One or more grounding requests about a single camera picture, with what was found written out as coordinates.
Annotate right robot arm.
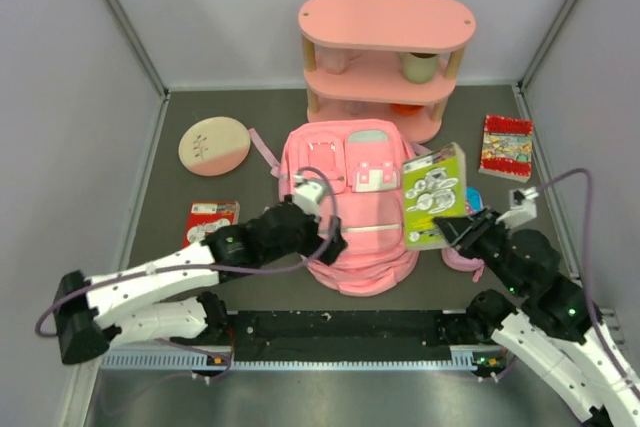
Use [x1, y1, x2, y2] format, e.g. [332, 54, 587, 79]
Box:
[434, 209, 639, 426]

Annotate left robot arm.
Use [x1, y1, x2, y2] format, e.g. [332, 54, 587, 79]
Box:
[53, 199, 348, 366]

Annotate green cup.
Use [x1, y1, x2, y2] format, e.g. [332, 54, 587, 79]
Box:
[398, 52, 439, 84]

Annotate orange bowl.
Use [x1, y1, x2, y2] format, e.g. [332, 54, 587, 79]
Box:
[390, 103, 425, 117]

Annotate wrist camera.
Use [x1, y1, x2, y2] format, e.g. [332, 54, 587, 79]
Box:
[498, 187, 539, 229]
[292, 172, 329, 218]

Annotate red and white book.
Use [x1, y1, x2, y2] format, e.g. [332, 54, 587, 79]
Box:
[183, 201, 240, 247]

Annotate pink mug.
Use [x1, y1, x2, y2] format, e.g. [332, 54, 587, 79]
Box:
[320, 47, 362, 75]

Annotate red comic book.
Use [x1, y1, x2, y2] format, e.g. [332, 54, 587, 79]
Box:
[479, 115, 534, 182]

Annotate pink three-tier shelf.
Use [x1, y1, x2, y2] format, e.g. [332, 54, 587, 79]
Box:
[298, 0, 476, 143]

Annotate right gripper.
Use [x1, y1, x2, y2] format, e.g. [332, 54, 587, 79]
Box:
[432, 204, 526, 296]

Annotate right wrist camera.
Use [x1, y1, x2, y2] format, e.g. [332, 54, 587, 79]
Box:
[498, 187, 539, 229]

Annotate green book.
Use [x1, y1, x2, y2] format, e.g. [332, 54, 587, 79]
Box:
[402, 142, 467, 251]

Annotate purple pencil case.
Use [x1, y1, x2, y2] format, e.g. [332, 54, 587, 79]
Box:
[441, 187, 485, 283]

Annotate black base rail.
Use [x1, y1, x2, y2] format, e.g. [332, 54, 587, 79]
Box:
[171, 310, 497, 364]

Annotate pink and cream plate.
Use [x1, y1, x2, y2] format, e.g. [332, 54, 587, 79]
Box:
[178, 116, 251, 177]

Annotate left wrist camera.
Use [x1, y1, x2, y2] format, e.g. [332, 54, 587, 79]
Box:
[292, 172, 329, 218]

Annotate pink student backpack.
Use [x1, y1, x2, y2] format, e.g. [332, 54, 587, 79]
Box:
[249, 119, 423, 297]

